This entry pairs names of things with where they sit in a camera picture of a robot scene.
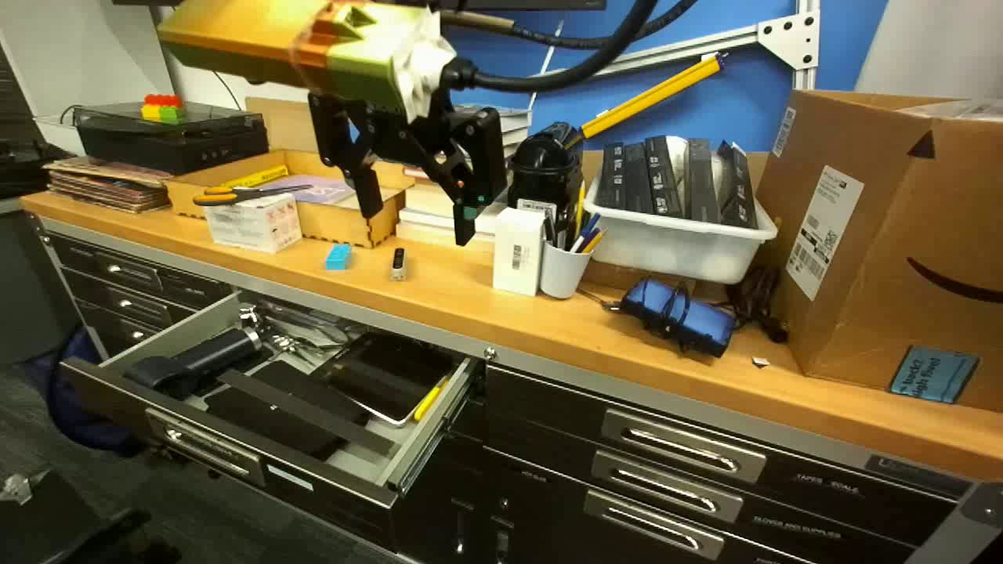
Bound loose metal tools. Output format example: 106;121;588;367
235;302;350;362

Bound white metal frame bracket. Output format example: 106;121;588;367
582;0;824;94

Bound black flat case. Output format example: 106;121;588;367
642;135;693;219
714;137;761;231
592;137;651;219
679;135;728;225

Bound small blue block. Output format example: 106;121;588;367
323;242;356;275

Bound large cardboard shipping box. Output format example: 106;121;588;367
751;87;1003;414

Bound black cable bundle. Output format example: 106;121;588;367
728;264;793;348

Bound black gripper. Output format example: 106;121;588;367
308;87;511;250

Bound open grey metal drawer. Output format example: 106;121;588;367
56;290;486;515

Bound yellow and black tool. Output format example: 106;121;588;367
190;164;294;208

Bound yellow and black bar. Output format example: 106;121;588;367
577;54;728;146

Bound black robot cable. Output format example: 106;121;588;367
445;0;701;97

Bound blue sticky note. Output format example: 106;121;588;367
886;345;984;408

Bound white upright carton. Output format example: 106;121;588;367
489;203;549;299

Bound papers in wooden tray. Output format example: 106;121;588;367
261;173;361;211

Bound stack of brown books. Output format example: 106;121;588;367
40;154;176;216

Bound black handheld device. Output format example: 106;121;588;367
121;327;266;401

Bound silver drawer handle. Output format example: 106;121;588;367
585;450;749;526
600;408;772;487
579;487;728;564

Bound white pen cup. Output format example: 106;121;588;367
535;236;595;304

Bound dark blue bag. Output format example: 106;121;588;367
14;327;143;461

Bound blue and black pouch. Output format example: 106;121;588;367
616;275;740;362

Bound white printed carton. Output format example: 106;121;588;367
201;192;304;258

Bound blue wall panel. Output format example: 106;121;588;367
445;0;893;156

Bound black chair base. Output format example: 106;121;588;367
0;468;184;564

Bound black drawer cabinet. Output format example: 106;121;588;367
36;219;1003;564

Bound white plastic bin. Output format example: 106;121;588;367
579;176;784;290

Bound stack of white books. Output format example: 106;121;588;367
395;103;535;250

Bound black tape dispenser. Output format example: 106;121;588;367
508;121;585;229

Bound long black box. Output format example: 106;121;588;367
201;364;397;465

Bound black equipment case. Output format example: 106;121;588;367
73;102;273;180

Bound shallow wooden tray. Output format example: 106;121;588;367
164;149;415;255

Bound black tray with silver rim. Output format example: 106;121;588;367
315;328;465;430

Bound pens in cup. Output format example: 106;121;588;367
562;203;609;258

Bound yellow pencil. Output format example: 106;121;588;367
407;376;451;426

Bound colourful toy blocks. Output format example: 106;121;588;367
139;92;189;129

